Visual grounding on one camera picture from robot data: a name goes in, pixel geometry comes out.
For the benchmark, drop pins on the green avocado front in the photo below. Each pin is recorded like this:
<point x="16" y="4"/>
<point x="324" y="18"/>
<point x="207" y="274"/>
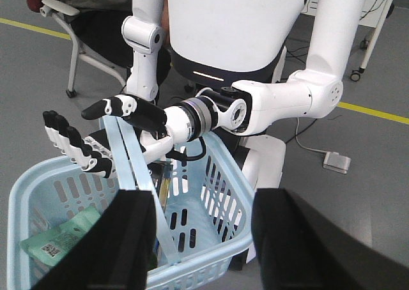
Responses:
<point x="152" y="261"/>

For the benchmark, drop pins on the blue basket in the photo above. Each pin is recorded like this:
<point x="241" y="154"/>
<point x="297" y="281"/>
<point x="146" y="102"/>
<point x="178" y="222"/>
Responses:
<point x="206" y="223"/>

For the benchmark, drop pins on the white robot wheeled base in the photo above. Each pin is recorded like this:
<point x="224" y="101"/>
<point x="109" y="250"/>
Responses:
<point x="261" y="159"/>

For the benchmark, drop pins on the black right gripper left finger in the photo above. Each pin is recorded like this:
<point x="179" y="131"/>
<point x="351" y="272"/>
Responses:
<point x="114" y="253"/>

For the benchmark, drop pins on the teal goji berry bag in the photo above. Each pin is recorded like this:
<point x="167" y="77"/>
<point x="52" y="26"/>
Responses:
<point x="50" y="246"/>

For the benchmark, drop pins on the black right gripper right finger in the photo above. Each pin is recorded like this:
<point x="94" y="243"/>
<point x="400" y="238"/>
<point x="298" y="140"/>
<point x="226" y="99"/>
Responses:
<point x="298" y="248"/>

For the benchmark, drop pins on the Franzzi cookie box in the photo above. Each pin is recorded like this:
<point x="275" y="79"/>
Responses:
<point x="161" y="175"/>

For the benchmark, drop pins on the grey chair with armrest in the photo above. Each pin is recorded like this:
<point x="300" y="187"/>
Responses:
<point x="63" y="13"/>

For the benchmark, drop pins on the white robot arm image right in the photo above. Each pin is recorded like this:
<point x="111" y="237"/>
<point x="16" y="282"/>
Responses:
<point x="314" y="91"/>

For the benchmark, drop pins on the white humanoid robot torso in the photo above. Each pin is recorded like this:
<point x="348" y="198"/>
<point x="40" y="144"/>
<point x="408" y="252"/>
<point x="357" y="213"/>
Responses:
<point x="217" y="42"/>

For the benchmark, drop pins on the white floor pedal box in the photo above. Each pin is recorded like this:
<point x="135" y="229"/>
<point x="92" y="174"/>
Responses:
<point x="335" y="162"/>

